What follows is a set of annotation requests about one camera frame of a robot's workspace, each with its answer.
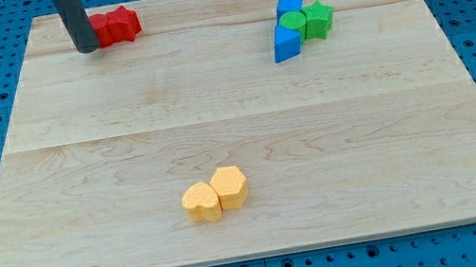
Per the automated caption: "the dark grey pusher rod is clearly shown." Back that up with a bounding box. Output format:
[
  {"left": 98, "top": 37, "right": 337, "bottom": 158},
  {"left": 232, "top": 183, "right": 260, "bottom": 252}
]
[{"left": 51, "top": 0, "right": 99, "bottom": 54}]

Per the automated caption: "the red star block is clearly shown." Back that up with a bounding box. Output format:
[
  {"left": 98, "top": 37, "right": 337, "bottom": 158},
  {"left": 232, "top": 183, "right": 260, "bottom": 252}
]
[{"left": 107, "top": 6, "right": 142, "bottom": 43}]

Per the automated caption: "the yellow hexagon block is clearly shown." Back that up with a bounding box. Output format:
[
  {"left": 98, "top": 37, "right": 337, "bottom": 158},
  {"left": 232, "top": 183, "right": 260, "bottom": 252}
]
[{"left": 209, "top": 166, "right": 249, "bottom": 210}]

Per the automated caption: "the wooden board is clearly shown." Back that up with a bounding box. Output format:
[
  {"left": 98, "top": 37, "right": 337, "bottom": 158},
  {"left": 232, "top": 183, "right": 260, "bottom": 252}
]
[{"left": 0, "top": 0, "right": 476, "bottom": 267}]

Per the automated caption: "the green star block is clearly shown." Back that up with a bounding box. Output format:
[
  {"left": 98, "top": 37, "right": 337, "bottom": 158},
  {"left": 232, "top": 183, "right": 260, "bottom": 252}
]
[{"left": 302, "top": 0, "right": 334, "bottom": 40}]

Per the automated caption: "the blue cube block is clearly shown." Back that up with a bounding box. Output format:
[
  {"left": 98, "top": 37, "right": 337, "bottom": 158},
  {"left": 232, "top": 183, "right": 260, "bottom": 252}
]
[{"left": 275, "top": 0, "right": 304, "bottom": 23}]

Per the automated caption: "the red circle block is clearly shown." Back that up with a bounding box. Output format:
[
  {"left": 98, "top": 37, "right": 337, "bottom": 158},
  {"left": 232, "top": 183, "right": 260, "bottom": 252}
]
[{"left": 89, "top": 13, "right": 114, "bottom": 47}]

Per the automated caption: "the yellow heart block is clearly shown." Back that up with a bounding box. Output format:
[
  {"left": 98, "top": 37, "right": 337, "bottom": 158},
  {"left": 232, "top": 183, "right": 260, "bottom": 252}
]
[{"left": 181, "top": 182, "right": 222, "bottom": 223}]

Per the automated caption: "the blue triangle block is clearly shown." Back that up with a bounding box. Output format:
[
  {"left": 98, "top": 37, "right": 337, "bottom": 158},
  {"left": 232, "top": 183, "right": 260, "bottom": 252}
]
[{"left": 273, "top": 25, "right": 302, "bottom": 63}]

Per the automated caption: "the green circle block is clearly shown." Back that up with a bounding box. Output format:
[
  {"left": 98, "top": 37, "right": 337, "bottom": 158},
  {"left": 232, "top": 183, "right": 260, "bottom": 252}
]
[{"left": 278, "top": 10, "right": 307, "bottom": 44}]

